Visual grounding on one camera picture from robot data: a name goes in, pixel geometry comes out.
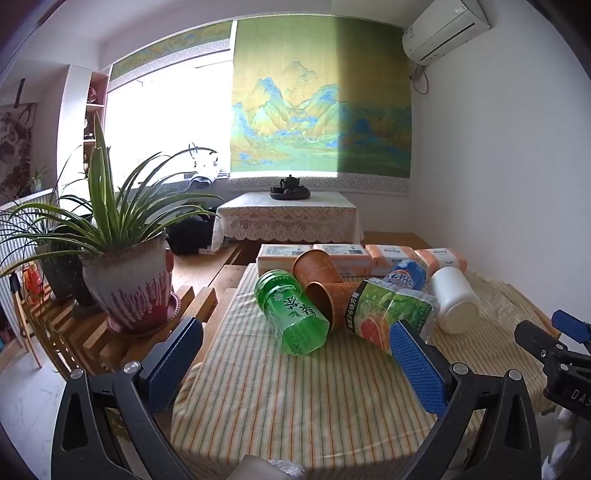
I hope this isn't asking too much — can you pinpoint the air conditioner cable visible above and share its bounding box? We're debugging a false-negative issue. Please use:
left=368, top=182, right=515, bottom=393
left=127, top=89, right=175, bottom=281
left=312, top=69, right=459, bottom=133
left=410, top=62, right=431, bottom=96

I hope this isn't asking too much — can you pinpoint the low table with lace cloth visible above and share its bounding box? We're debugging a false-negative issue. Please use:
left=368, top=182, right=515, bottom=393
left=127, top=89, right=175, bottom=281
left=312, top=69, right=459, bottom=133
left=212, top=191, right=365, bottom=245

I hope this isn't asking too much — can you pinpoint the plant in dark pot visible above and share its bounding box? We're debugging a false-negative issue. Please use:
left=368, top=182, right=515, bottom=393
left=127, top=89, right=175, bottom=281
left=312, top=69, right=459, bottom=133
left=0, top=194, right=95, bottom=308

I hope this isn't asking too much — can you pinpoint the blue label plastic bottle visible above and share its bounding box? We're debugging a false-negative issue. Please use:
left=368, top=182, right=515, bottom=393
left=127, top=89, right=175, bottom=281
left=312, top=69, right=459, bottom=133
left=385, top=258, right=428, bottom=292

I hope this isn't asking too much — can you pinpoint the striped tablecloth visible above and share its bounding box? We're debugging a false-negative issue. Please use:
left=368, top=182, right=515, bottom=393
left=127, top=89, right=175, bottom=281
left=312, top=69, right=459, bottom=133
left=171, top=263, right=561, bottom=474

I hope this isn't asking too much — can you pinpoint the grapefruit label plastic bottle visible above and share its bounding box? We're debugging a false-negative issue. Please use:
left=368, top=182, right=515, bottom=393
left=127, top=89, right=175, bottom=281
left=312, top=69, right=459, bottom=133
left=347, top=277, right=442, bottom=355

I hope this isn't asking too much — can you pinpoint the ink painting wall scroll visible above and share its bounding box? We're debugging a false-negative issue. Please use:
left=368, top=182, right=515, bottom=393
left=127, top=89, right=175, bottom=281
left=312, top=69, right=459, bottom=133
left=0, top=78, right=37, bottom=200

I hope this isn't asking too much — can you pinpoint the orange bottle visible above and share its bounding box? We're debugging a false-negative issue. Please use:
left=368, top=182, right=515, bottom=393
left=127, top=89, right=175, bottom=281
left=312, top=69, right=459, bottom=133
left=22, top=265, right=45, bottom=297

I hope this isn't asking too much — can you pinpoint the white air conditioner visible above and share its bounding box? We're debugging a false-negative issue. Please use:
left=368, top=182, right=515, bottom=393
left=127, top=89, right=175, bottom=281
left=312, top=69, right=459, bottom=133
left=401, top=0, right=491, bottom=64

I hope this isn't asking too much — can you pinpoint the white tissue box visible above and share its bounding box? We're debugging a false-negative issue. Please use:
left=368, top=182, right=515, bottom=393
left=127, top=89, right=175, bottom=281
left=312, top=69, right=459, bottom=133
left=313, top=244, right=373, bottom=278
left=257, top=243, right=315, bottom=278

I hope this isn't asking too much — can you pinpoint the landscape painting roller blind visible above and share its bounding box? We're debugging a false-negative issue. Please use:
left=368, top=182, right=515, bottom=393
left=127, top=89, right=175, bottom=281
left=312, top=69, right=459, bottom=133
left=229, top=17, right=413, bottom=195

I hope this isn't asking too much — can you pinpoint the black bag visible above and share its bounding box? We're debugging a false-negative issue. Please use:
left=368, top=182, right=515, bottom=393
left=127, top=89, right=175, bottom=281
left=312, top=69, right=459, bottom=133
left=165, top=214, right=219, bottom=256

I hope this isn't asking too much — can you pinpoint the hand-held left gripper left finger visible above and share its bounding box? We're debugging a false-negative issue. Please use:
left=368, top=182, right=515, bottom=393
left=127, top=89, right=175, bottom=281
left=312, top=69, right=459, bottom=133
left=51, top=316, right=205, bottom=480

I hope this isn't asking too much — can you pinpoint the white wall shelf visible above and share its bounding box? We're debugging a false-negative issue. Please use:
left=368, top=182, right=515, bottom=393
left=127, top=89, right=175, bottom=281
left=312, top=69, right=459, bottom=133
left=59, top=65, right=110, bottom=188

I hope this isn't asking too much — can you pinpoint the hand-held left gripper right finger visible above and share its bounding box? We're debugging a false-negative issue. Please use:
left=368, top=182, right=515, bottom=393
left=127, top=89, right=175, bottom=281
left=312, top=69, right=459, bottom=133
left=389, top=318, right=542, bottom=480

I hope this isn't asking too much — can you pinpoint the orange tissue pack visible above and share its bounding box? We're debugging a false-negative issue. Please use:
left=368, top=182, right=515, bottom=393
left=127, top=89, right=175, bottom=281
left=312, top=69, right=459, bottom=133
left=413, top=248, right=468, bottom=274
left=366, top=244, right=416, bottom=277

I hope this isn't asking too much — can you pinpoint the spider plant in pink pot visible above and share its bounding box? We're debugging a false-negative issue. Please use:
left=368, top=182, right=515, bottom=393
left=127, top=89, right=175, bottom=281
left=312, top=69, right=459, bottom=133
left=0, top=111, right=225, bottom=336

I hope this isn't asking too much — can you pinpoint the green plastic tea bottle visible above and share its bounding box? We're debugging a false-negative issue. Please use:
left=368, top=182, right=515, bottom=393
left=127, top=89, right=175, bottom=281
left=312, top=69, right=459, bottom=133
left=254, top=270, right=331, bottom=356

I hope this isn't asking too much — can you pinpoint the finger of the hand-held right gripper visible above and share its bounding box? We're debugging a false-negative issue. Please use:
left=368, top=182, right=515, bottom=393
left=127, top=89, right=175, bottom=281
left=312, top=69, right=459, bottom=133
left=551, top=310, right=591, bottom=343
left=514, top=320, right=570, bottom=370

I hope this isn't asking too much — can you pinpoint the white plastic cup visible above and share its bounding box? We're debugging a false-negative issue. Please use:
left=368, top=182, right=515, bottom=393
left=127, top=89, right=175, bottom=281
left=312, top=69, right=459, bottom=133
left=429, top=266, right=481, bottom=334

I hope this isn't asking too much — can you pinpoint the brown paper cup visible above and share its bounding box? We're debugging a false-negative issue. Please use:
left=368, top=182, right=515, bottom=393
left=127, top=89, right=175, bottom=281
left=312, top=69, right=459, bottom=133
left=293, top=249, right=345, bottom=285
left=305, top=280, right=362, bottom=331

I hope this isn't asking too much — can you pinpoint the white cloth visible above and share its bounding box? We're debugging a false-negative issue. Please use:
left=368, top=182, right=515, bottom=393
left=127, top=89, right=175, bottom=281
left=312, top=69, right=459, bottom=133
left=544, top=406, right=591, bottom=468

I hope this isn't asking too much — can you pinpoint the wooden slatted plant stand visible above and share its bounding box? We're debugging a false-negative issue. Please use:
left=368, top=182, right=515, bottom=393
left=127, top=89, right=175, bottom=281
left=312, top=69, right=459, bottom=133
left=18, top=277, right=219, bottom=376

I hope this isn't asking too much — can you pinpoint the rolled landscape blind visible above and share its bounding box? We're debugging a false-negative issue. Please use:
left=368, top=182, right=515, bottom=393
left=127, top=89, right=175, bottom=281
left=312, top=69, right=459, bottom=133
left=110, top=20, right=232, bottom=80

